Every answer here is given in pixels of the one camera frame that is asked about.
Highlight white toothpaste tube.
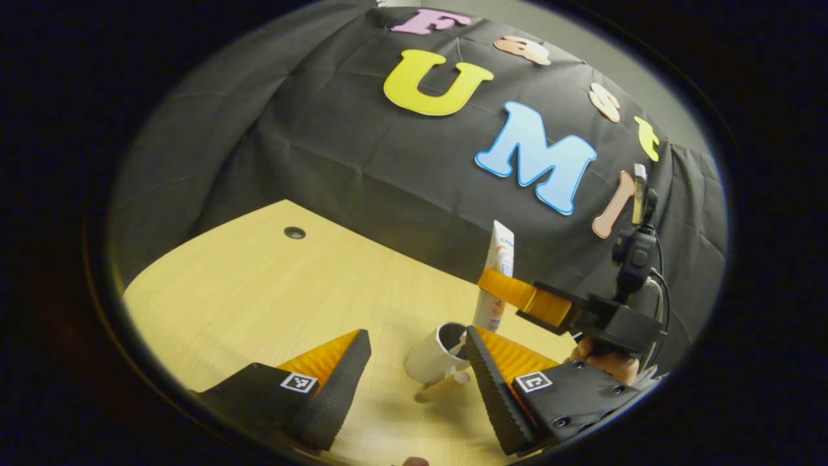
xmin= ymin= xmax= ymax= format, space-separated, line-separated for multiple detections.
xmin=472 ymin=219 xmax=516 ymax=333

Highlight white cup with wooden handle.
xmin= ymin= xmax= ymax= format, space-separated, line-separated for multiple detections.
xmin=404 ymin=321 xmax=474 ymax=404

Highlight light wooden desktop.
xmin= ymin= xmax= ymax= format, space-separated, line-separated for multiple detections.
xmin=123 ymin=199 xmax=583 ymax=466

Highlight black cable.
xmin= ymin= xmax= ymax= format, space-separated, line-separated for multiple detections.
xmin=649 ymin=230 xmax=672 ymax=371

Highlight black backdrop cloth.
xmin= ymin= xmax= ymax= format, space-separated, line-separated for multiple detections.
xmin=110 ymin=0 xmax=728 ymax=377

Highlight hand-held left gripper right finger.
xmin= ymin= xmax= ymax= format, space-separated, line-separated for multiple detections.
xmin=464 ymin=325 xmax=649 ymax=456

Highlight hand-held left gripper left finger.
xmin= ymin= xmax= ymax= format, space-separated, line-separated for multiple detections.
xmin=193 ymin=328 xmax=373 ymax=452

